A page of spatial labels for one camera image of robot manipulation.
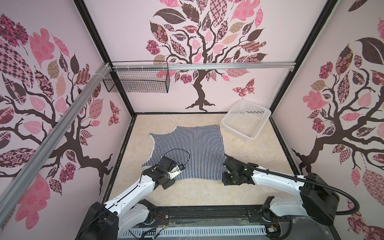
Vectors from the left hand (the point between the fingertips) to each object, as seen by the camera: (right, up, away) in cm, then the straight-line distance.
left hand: (167, 178), depth 85 cm
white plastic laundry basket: (+56, +36, +30) cm, 73 cm away
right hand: (+33, -1, 0) cm, 33 cm away
